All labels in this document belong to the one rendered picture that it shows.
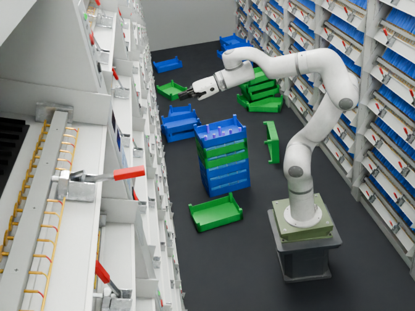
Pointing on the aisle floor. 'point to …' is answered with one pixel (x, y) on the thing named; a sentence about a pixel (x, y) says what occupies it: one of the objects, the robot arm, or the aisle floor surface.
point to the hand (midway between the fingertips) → (183, 95)
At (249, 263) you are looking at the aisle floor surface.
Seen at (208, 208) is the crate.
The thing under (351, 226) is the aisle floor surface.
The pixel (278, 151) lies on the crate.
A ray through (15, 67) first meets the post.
